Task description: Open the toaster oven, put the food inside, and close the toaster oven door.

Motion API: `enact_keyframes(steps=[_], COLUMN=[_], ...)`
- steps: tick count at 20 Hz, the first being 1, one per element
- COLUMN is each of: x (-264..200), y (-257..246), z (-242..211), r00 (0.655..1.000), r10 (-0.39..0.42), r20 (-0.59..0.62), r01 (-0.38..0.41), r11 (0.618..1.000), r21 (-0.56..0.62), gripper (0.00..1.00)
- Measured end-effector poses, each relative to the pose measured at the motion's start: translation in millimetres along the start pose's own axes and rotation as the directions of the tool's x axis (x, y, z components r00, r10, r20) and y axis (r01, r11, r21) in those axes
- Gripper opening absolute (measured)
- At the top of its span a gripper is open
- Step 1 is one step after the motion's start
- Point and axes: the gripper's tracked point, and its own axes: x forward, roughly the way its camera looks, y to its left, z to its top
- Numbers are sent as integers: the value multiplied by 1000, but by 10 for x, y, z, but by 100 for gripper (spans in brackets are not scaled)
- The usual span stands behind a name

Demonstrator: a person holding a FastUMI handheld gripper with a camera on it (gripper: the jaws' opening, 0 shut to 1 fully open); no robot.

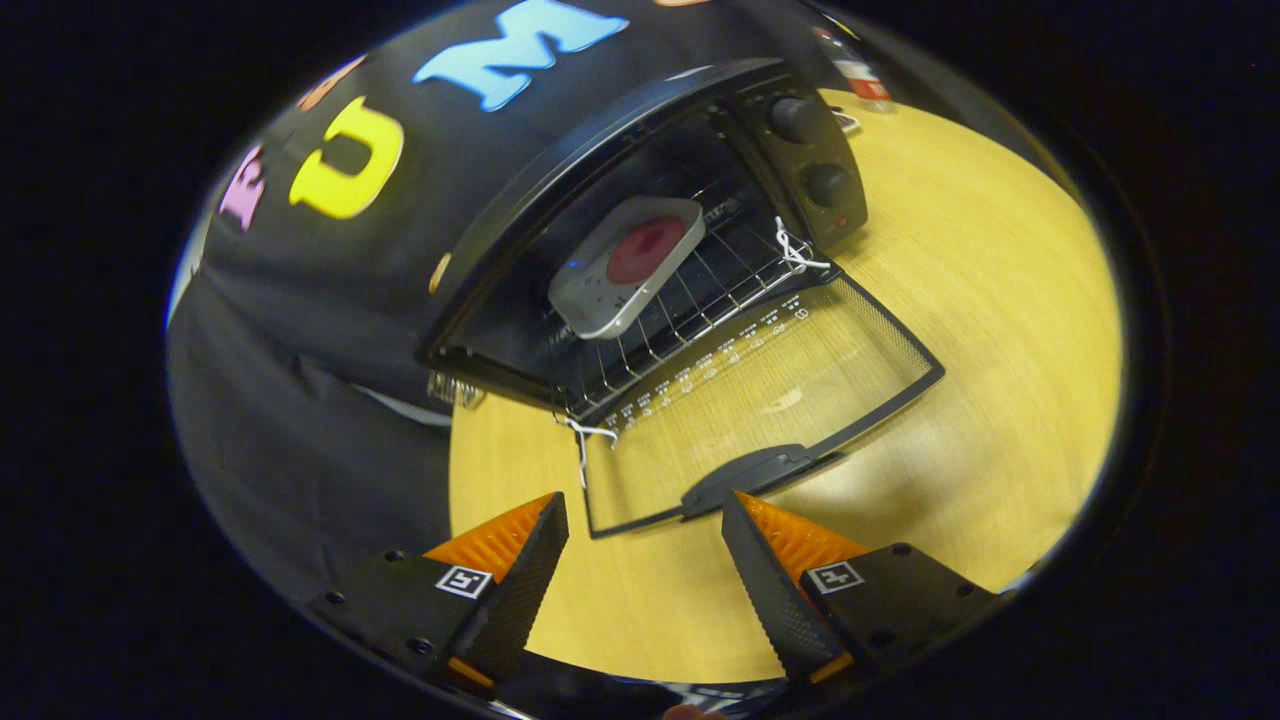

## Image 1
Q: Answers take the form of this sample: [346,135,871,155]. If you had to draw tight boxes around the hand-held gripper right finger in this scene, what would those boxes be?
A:
[720,490,1001,686]

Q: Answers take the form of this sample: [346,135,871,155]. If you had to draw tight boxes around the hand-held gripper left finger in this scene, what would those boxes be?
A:
[310,491,570,693]

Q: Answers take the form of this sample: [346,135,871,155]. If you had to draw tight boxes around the white square plate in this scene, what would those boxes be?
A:
[547,195,707,341]

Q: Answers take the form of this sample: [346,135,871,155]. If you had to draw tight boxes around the pink ham slice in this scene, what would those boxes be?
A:
[606,216,689,286]

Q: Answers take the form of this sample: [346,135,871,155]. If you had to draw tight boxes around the black toaster oven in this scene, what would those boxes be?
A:
[415,57,946,541]

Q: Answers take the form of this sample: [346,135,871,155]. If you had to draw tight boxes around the black backdrop cloth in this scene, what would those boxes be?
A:
[165,0,881,621]

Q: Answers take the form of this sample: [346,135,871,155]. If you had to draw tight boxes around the clear plastic water bottle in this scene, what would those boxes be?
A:
[812,25,896,113]

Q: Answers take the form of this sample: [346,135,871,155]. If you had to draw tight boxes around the wire mesh pen holder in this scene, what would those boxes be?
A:
[427,372,488,411]

